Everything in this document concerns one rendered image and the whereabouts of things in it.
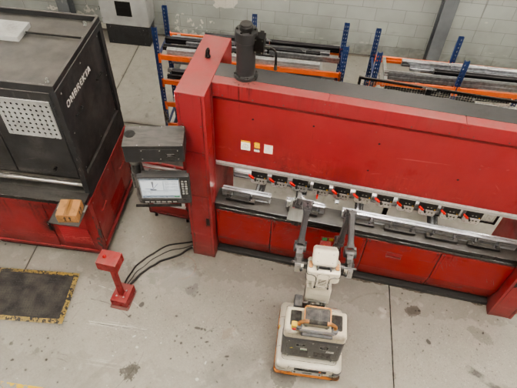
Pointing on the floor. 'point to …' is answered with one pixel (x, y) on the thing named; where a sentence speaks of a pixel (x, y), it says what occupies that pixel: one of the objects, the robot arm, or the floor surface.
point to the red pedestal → (105, 260)
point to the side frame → (508, 309)
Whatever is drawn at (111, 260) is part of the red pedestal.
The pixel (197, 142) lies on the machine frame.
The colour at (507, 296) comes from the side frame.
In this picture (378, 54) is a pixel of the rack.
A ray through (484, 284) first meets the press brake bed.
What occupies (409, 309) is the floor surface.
